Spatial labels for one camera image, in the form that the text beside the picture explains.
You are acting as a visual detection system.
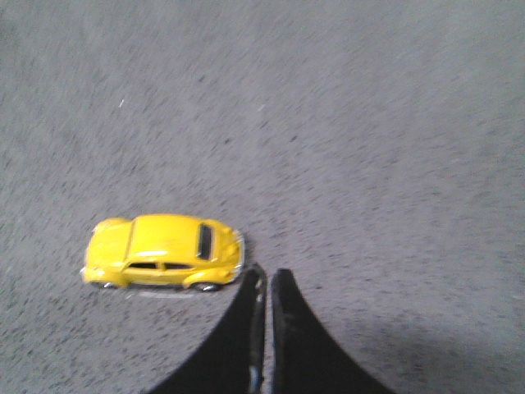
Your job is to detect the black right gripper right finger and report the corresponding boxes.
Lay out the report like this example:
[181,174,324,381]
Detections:
[272,268,392,394]

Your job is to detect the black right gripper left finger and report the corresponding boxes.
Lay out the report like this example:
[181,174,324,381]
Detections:
[151,263,267,393]

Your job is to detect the yellow toy beetle car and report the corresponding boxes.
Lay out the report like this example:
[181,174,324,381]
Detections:
[80,213,245,292]

